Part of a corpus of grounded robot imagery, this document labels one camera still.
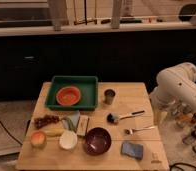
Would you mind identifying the blue sponge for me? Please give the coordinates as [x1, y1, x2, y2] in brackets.
[121, 141, 144, 160]

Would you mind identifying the yellow banana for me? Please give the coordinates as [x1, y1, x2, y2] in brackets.
[44, 128, 64, 137]

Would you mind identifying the silver metal fork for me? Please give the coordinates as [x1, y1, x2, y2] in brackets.
[124, 126, 155, 135]

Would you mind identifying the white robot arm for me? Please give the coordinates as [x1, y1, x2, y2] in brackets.
[150, 62, 196, 111]

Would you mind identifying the dark purple bowl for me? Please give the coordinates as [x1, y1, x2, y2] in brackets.
[83, 127, 112, 156]

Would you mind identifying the orange bowl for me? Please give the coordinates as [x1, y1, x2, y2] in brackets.
[56, 86, 81, 106]

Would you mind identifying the bunch of red grapes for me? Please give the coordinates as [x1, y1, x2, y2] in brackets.
[34, 115, 59, 129]

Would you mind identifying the black cable on floor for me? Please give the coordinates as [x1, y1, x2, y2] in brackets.
[0, 109, 24, 147]

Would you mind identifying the orange peach fruit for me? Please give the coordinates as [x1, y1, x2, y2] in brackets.
[30, 131, 46, 148]

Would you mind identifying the green plastic tray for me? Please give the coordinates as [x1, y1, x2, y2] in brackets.
[45, 76, 98, 111]

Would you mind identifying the wooden block with dark strip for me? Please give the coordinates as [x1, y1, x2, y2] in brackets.
[77, 115, 89, 136]

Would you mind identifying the dish brush with black head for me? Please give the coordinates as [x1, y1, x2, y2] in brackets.
[107, 110, 145, 124]

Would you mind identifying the metal cup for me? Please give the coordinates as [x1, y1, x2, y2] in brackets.
[104, 89, 116, 105]

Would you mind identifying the white small bowl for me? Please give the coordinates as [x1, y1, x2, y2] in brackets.
[59, 130, 77, 150]

